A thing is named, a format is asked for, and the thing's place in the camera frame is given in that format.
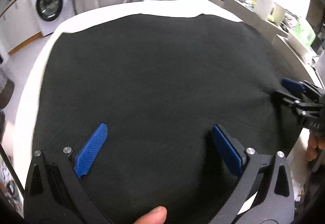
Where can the black knit sweater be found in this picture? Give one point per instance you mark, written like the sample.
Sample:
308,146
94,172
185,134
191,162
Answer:
160,84

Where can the white front-load washing machine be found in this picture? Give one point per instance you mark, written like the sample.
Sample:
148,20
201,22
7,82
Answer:
50,3

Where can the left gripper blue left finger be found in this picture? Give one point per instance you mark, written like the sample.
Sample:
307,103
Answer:
73,167

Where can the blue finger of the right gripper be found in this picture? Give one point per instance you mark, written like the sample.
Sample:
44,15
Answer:
291,102
293,85

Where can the green plastic bag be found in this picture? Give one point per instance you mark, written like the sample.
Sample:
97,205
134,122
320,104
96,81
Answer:
304,32

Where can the grey side cabinet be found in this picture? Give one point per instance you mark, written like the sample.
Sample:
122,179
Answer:
275,35

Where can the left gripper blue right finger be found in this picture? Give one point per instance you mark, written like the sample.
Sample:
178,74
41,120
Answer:
241,164

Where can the right hand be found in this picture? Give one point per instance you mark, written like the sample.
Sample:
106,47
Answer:
315,143

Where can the left hand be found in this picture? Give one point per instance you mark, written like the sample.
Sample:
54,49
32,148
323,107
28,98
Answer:
156,216

